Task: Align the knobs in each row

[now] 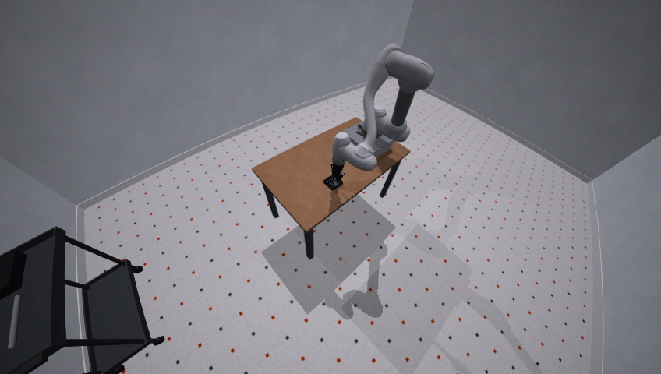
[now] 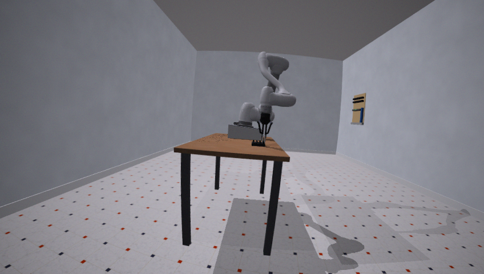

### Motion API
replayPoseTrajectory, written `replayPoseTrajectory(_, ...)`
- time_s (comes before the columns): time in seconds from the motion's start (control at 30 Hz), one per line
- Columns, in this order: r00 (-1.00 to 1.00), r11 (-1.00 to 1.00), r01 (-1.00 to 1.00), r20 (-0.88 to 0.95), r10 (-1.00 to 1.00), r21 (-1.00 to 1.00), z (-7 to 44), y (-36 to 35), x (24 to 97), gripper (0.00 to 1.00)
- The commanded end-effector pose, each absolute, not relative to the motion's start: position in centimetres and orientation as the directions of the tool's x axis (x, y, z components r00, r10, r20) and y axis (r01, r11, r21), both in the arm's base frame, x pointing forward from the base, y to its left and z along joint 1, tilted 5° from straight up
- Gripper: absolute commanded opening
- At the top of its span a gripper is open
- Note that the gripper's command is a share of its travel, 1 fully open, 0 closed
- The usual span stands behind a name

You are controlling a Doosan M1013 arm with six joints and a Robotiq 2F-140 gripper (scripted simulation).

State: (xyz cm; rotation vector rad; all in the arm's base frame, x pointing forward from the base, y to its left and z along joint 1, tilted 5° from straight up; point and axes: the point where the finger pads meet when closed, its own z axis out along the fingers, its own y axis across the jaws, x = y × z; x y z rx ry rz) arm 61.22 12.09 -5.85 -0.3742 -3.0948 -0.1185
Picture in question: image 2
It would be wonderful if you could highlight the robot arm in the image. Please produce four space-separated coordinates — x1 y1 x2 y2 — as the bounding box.
234 52 296 128

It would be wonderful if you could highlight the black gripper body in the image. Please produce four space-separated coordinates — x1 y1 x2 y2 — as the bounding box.
260 113 271 124

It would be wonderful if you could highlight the black knob box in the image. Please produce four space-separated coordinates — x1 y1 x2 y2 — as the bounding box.
252 140 265 147

